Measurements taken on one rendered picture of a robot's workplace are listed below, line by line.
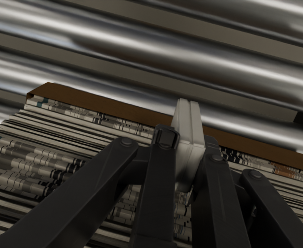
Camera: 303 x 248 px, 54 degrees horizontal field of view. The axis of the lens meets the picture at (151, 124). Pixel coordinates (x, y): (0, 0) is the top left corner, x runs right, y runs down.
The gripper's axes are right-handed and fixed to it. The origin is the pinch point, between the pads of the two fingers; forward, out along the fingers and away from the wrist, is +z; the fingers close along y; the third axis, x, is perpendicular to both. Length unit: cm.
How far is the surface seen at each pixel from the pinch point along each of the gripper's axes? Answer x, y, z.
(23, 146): -3.7, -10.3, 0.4
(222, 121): -3.1, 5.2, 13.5
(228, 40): -2, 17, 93
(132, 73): -22, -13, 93
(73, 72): -2.2, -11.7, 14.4
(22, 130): -3.9, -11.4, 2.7
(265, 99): 0.4, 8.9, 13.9
